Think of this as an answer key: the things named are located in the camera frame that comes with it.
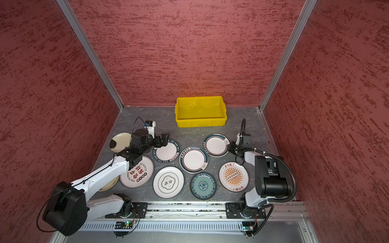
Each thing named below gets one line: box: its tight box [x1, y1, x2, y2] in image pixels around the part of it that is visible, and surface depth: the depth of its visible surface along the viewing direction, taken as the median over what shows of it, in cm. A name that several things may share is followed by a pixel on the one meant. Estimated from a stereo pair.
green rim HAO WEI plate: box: [152, 138, 181, 164], surface depth 94 cm
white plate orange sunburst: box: [218, 161, 250, 193], surface depth 87 cm
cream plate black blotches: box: [109, 132, 133, 153], surface depth 102 cm
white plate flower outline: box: [152, 166, 185, 200], surface depth 85 cm
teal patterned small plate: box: [189, 172, 217, 201], surface depth 84 cm
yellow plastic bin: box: [174, 95, 228, 128], surface depth 116 cm
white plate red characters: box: [120, 156, 154, 189], surface depth 87 cm
